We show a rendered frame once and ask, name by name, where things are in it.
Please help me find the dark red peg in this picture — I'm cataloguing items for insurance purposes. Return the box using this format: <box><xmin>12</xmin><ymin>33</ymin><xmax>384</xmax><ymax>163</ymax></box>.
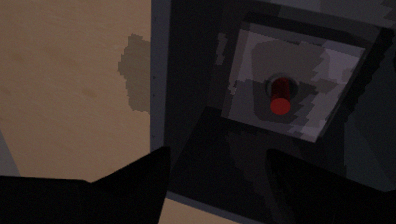
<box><xmin>270</xmin><ymin>77</ymin><xmax>291</xmax><ymax>115</ymax></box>

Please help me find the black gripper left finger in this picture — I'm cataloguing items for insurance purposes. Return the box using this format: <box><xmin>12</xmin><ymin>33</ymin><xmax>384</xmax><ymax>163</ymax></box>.
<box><xmin>0</xmin><ymin>146</ymin><xmax>171</xmax><ymax>224</ymax></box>

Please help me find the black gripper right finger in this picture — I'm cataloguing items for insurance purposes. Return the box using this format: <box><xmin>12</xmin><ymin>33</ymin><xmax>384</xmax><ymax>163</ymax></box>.
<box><xmin>264</xmin><ymin>149</ymin><xmax>396</xmax><ymax>224</ymax></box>

